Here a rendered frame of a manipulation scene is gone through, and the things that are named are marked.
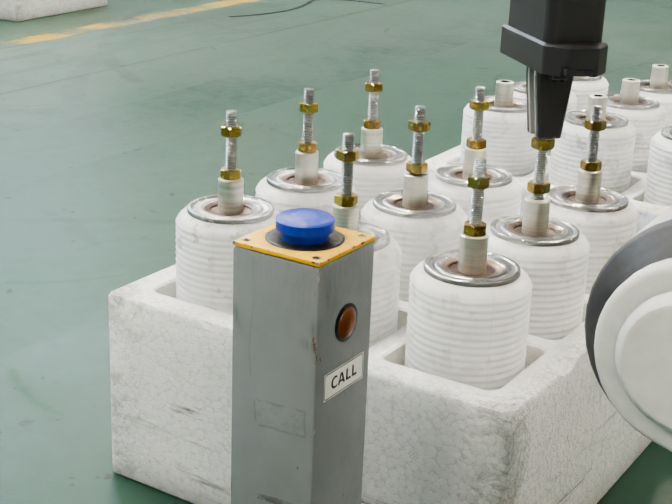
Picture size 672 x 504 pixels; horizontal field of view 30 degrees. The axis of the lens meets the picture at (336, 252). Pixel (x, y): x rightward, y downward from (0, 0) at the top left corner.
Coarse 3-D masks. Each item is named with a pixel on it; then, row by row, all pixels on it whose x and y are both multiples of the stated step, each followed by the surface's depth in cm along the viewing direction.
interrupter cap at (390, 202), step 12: (384, 192) 115; (396, 192) 116; (432, 192) 116; (384, 204) 112; (396, 204) 113; (432, 204) 114; (444, 204) 113; (456, 204) 113; (408, 216) 110; (420, 216) 110; (432, 216) 110
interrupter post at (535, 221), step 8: (528, 200) 106; (536, 200) 106; (544, 200) 106; (528, 208) 106; (536, 208) 106; (544, 208) 106; (528, 216) 106; (536, 216) 106; (544, 216) 106; (528, 224) 106; (536, 224) 106; (544, 224) 106; (528, 232) 106; (536, 232) 106; (544, 232) 106
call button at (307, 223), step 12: (276, 216) 84; (288, 216) 83; (300, 216) 84; (312, 216) 84; (324, 216) 84; (276, 228) 83; (288, 228) 82; (300, 228) 82; (312, 228) 82; (324, 228) 82; (288, 240) 83; (300, 240) 83; (312, 240) 83; (324, 240) 83
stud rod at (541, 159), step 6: (540, 150) 104; (546, 150) 105; (540, 156) 105; (546, 156) 105; (540, 162) 105; (546, 162) 105; (540, 168) 105; (546, 168) 105; (540, 174) 105; (534, 180) 106; (540, 180) 105; (534, 198) 106; (540, 198) 106
